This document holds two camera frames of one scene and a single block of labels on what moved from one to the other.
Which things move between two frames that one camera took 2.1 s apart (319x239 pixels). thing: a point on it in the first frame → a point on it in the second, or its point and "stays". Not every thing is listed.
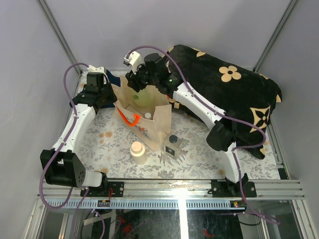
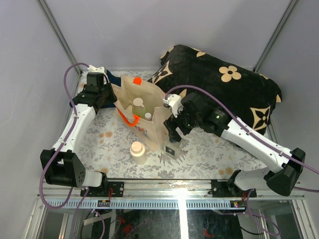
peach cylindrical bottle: [137, 151] stays
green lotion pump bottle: [144, 98] → [138, 109]
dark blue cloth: [113, 80] stays
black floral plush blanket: [251, 97] stays
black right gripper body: [142, 78] → [185, 123]
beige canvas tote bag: [147, 114] stays
